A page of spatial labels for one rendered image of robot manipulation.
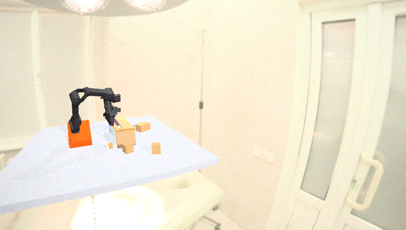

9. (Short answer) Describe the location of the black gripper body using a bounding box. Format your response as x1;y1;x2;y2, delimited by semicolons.
103;103;117;117

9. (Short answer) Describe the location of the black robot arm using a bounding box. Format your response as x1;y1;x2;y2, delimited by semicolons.
69;87;121;134

